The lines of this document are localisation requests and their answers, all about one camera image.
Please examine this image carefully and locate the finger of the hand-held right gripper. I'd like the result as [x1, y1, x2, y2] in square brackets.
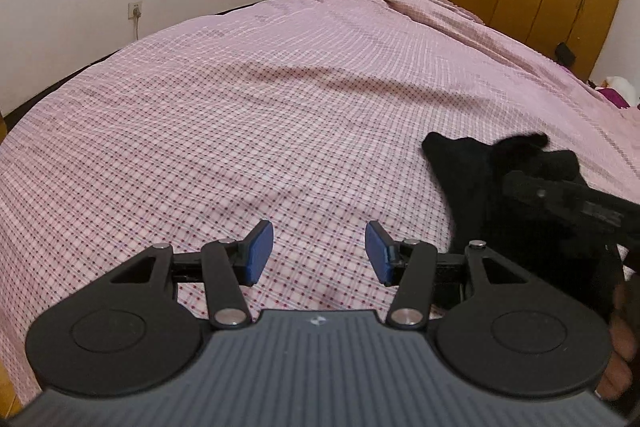
[502, 171, 563, 219]

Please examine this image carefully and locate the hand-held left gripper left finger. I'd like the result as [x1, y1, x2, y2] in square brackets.
[109, 219, 275, 330]

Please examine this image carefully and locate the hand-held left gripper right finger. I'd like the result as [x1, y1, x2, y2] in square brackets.
[365, 220, 533, 330]

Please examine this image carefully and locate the black small garment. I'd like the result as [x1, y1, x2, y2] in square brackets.
[421, 131, 626, 308]

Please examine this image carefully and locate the person's right hand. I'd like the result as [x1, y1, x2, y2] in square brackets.
[596, 279, 640, 403]

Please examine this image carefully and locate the purple cloth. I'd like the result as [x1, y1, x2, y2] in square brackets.
[597, 88, 631, 109]

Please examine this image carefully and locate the black bag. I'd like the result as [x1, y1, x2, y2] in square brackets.
[554, 42, 577, 70]

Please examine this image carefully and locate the pink checked bed cover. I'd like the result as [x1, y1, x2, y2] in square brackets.
[0, 0, 640, 403]

